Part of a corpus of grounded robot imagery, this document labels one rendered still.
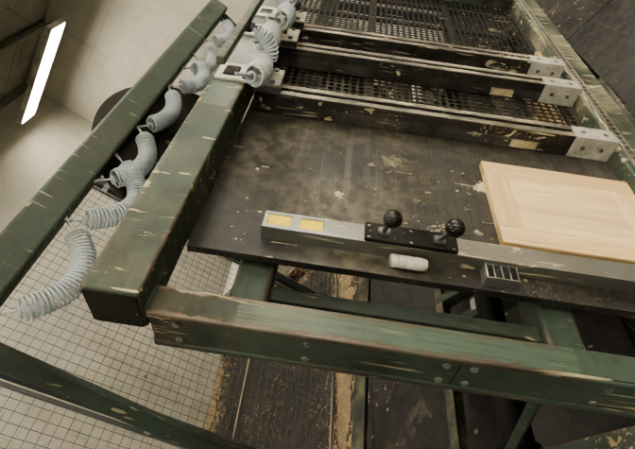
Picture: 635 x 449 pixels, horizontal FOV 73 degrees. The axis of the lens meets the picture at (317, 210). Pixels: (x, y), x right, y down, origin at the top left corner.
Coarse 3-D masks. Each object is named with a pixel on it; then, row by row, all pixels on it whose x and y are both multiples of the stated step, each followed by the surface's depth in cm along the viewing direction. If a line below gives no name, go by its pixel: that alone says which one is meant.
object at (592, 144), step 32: (256, 32) 118; (224, 64) 129; (256, 96) 128; (288, 96) 127; (320, 96) 128; (352, 96) 130; (384, 128) 131; (416, 128) 130; (448, 128) 128; (480, 128) 127; (512, 128) 126; (544, 128) 129; (576, 128) 129
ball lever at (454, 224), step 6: (450, 222) 82; (456, 222) 81; (462, 222) 81; (450, 228) 81; (456, 228) 81; (462, 228) 81; (444, 234) 87; (450, 234) 82; (456, 234) 81; (462, 234) 82; (438, 240) 91; (444, 240) 91
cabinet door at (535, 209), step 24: (480, 168) 121; (504, 168) 120; (528, 168) 121; (504, 192) 112; (528, 192) 113; (552, 192) 114; (576, 192) 115; (600, 192) 116; (624, 192) 117; (504, 216) 105; (528, 216) 106; (552, 216) 107; (576, 216) 108; (600, 216) 109; (624, 216) 110; (504, 240) 99; (528, 240) 100; (552, 240) 100; (576, 240) 101; (600, 240) 102; (624, 240) 103
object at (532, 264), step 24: (288, 240) 94; (312, 240) 93; (336, 240) 92; (360, 240) 92; (456, 264) 93; (480, 264) 92; (504, 264) 92; (528, 264) 91; (552, 264) 92; (576, 264) 93; (600, 264) 93; (624, 264) 94; (600, 288) 93; (624, 288) 93
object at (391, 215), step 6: (390, 210) 82; (396, 210) 82; (384, 216) 82; (390, 216) 81; (396, 216) 81; (402, 216) 82; (384, 222) 83; (390, 222) 81; (396, 222) 81; (402, 222) 82; (378, 228) 92; (384, 228) 89; (390, 228) 82; (396, 228) 82; (378, 234) 92; (384, 234) 92
